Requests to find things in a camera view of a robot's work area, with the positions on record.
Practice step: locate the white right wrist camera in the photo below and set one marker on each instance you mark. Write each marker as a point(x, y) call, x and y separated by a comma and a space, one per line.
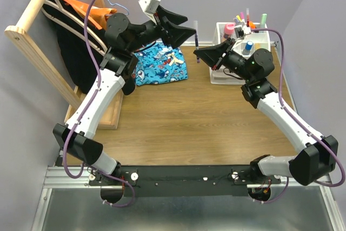
point(241, 32)

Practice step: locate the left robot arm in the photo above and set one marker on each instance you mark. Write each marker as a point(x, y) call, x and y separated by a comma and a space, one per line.
point(114, 74)

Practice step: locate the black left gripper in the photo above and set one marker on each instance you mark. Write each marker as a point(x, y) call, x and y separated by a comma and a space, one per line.
point(175, 34)

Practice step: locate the white wooden hanger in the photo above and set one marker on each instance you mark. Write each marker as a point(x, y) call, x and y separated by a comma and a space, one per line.
point(68, 18)

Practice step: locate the pink lid pen tube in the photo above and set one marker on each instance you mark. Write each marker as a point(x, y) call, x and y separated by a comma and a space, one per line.
point(229, 29)

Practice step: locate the orange black highlighter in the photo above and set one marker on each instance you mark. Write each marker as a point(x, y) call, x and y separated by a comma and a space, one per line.
point(251, 25)

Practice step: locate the red clear-cap pen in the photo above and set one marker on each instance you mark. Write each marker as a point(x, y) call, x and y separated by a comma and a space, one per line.
point(247, 17)

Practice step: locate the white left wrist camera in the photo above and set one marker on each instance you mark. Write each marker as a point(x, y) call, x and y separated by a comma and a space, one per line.
point(149, 7)

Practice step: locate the blue shark print cloth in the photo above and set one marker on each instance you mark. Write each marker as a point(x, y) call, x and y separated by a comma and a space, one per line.
point(160, 64)

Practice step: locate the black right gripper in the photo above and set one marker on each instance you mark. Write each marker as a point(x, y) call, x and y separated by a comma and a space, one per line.
point(213, 54)

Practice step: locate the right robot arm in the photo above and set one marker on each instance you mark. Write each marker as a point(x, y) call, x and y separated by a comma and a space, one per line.
point(316, 153)

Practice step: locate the orange garment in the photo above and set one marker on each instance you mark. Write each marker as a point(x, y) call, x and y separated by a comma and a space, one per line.
point(97, 16)

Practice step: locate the white drawer organizer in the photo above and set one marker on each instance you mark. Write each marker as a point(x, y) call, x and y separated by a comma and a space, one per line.
point(226, 77)

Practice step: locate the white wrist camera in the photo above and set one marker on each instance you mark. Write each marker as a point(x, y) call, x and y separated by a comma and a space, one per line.
point(149, 7)
point(241, 32)

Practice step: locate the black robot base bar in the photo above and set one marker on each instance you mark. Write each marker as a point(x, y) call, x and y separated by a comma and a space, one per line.
point(180, 181)

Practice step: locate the dark purple pen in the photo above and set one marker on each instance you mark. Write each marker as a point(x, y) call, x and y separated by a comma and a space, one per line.
point(196, 39)

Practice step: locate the aluminium rail frame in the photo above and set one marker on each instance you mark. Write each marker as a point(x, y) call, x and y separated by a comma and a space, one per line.
point(181, 141)

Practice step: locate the black hanging garment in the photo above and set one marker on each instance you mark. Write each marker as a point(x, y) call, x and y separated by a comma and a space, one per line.
point(78, 62)

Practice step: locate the mint grey highlighter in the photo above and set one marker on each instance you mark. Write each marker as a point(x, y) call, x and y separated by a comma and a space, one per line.
point(263, 20)

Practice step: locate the wooden clothes rack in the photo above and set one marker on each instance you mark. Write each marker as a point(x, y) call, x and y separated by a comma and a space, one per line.
point(19, 35)

